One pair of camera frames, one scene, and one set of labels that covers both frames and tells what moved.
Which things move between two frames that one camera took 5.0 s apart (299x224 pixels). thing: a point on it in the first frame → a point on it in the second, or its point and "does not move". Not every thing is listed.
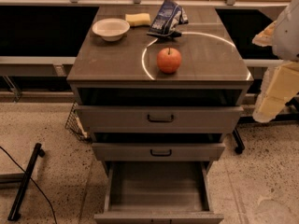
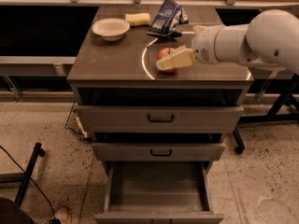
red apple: x=169 y=60 does not move
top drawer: x=159 y=119 does not move
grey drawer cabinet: x=158 y=109 does not move
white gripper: x=288 y=35 → x=203 y=45
